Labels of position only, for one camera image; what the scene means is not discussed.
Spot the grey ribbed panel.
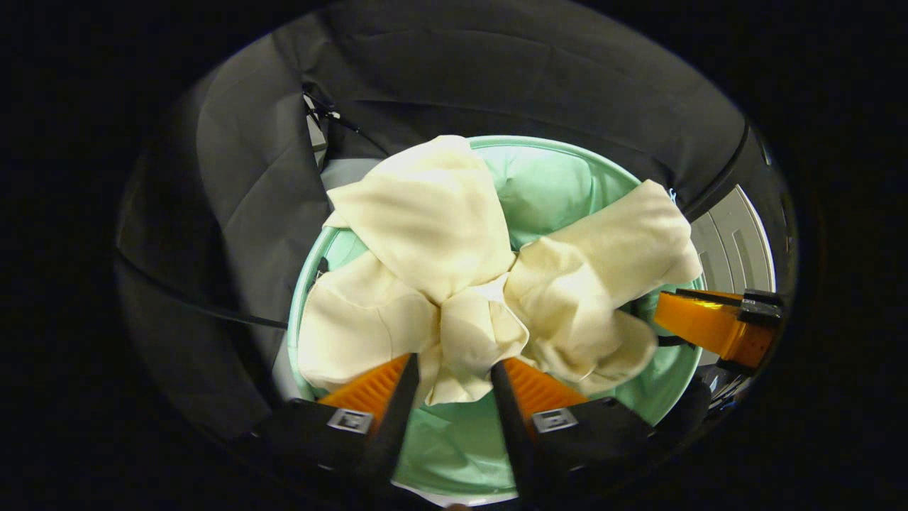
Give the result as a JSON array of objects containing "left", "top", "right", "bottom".
[{"left": 692, "top": 185, "right": 777, "bottom": 295}]

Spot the green laundry hamper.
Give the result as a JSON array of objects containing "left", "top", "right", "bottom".
[{"left": 286, "top": 135, "right": 707, "bottom": 498}]

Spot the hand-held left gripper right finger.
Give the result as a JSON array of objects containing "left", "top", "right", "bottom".
[{"left": 489, "top": 357, "right": 657, "bottom": 501}]

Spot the black backdrop cloth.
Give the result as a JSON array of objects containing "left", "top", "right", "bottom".
[{"left": 113, "top": 0, "right": 795, "bottom": 441}]

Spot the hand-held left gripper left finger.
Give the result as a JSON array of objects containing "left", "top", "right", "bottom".
[{"left": 255, "top": 353, "right": 421, "bottom": 498}]

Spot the cream button shirt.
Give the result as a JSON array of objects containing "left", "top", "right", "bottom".
[{"left": 297, "top": 135, "right": 703, "bottom": 407}]

